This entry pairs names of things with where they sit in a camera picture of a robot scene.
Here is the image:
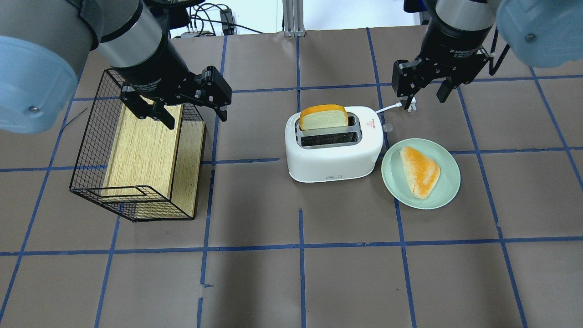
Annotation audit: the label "bread slice in toaster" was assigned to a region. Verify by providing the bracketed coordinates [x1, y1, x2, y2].
[299, 104, 348, 131]

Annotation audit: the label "triangular bread on plate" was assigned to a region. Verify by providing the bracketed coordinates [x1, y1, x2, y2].
[399, 147, 441, 200]

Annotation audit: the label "light green plate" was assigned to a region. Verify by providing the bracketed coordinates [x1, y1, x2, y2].
[381, 138, 460, 210]

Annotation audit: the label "aluminium frame post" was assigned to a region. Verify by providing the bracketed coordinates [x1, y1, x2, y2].
[282, 0, 306, 37]

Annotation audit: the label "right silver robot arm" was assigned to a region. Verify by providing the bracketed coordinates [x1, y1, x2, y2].
[391, 0, 583, 111]

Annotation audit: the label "white toaster power cord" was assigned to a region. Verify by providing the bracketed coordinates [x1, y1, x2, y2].
[375, 97, 419, 114]

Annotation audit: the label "black wire basket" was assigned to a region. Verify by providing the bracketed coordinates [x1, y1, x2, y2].
[69, 69, 206, 222]

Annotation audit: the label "white two-slot toaster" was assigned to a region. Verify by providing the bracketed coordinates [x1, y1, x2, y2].
[285, 106, 383, 183]

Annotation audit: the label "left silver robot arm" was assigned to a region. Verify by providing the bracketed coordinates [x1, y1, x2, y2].
[0, 0, 232, 133]

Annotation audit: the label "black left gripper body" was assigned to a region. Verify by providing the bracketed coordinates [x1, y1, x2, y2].
[113, 43, 203, 108]

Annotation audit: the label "wooden shelf in basket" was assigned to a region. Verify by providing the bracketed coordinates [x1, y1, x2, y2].
[99, 104, 205, 221]

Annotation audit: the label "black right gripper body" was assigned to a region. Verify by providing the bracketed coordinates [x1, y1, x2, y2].
[405, 20, 491, 87]

